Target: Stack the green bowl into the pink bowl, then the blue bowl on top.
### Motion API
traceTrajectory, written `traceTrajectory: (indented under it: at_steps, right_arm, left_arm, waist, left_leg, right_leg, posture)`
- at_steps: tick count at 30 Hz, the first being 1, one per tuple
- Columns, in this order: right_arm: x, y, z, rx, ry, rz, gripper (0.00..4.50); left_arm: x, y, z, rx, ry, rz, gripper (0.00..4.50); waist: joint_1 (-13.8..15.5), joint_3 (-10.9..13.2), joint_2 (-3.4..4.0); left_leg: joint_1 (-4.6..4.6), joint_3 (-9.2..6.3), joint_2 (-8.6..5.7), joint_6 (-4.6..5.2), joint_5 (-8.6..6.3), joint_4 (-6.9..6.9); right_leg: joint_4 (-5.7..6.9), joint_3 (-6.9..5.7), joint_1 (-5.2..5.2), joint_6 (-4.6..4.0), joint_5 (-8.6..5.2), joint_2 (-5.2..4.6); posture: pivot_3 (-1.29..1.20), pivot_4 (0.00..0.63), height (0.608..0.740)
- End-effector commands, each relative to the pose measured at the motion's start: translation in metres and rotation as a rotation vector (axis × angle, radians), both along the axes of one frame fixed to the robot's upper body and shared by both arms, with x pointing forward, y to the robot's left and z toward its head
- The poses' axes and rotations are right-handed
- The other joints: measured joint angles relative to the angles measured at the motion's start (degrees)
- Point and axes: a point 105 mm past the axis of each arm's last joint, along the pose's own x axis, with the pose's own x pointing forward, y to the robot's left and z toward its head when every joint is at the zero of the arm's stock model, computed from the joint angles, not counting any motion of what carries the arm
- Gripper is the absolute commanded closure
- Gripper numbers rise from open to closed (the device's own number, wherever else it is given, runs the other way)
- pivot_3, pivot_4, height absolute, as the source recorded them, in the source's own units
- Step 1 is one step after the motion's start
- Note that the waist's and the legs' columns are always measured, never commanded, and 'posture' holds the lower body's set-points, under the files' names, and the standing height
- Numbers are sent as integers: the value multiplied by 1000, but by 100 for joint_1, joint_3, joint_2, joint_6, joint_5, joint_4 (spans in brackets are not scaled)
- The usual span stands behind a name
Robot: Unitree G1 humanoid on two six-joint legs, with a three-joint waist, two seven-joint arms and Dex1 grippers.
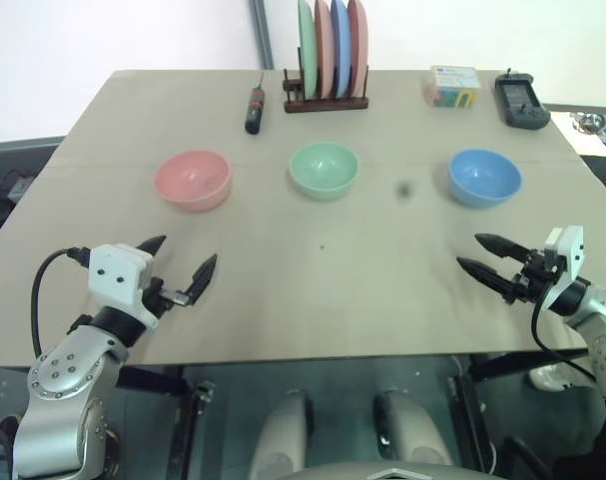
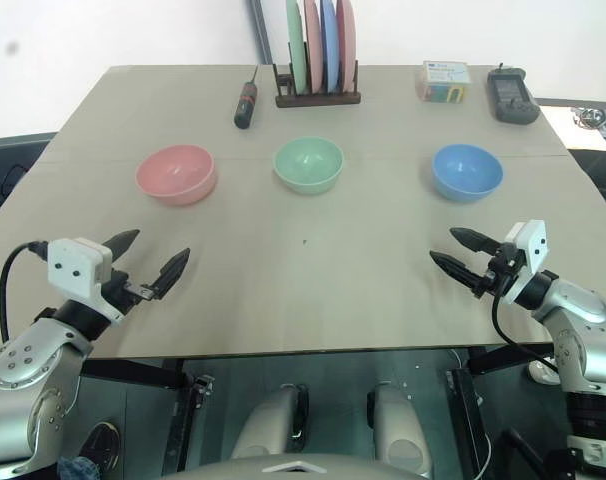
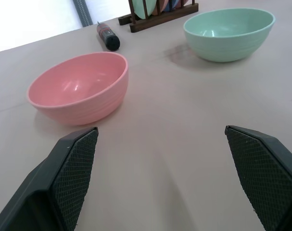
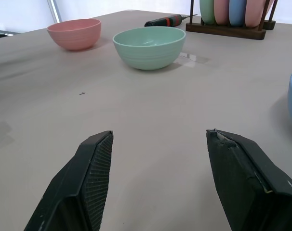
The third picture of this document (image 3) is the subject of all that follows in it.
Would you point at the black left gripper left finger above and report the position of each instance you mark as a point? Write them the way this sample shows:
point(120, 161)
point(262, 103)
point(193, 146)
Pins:
point(64, 178)

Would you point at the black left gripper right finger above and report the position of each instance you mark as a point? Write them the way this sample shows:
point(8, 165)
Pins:
point(261, 173)

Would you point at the pink plastic bowl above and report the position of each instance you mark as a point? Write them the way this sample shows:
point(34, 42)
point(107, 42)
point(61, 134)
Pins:
point(81, 91)

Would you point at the green plastic bowl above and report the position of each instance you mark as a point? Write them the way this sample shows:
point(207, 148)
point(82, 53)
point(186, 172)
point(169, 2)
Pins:
point(228, 36)

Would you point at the dark wooden plate rack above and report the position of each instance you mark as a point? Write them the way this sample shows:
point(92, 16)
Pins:
point(158, 16)

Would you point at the green plastic plate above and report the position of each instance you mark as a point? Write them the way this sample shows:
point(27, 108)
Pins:
point(144, 7)

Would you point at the blue plastic plate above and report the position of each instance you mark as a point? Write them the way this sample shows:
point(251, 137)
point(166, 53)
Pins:
point(173, 4)

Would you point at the pink plastic plate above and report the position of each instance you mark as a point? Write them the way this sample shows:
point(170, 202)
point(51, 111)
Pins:
point(163, 5)

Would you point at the grey metal post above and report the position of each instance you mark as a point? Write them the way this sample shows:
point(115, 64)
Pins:
point(83, 12)

